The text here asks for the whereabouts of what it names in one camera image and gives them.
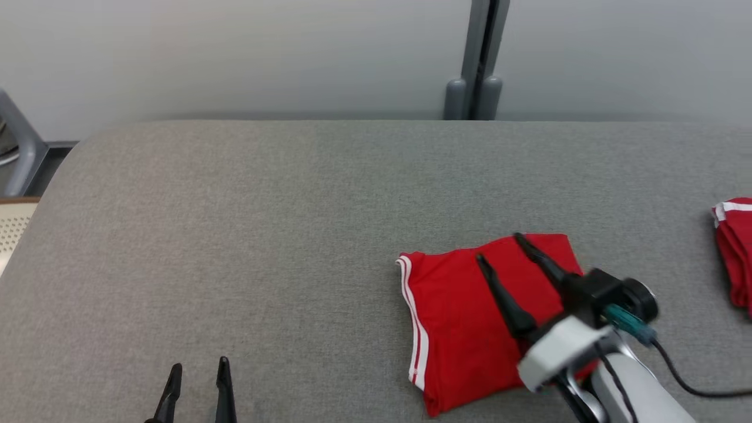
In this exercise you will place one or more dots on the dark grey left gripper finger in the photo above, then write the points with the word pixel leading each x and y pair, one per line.
pixel 170 399
pixel 224 393

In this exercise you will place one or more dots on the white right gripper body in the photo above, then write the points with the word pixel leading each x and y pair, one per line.
pixel 558 352

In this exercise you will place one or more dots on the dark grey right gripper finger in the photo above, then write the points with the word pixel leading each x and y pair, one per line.
pixel 546 264
pixel 508 305

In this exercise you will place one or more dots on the red white basketball jersey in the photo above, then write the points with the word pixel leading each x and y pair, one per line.
pixel 458 329

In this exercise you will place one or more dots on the red shorts with white stripe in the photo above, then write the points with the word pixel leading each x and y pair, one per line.
pixel 737 252

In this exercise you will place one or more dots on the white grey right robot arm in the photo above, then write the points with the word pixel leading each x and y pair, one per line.
pixel 652 393

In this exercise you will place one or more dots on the beige perforated panel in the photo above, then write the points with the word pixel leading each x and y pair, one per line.
pixel 14 232

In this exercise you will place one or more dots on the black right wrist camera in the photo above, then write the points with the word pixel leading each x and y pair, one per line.
pixel 605 291

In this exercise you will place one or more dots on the teal right camera connector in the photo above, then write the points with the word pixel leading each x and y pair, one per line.
pixel 628 323

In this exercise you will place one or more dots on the grey partition post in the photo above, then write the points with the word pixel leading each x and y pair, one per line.
pixel 479 59

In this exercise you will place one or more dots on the grey curved metal rail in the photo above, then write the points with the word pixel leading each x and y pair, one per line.
pixel 23 147

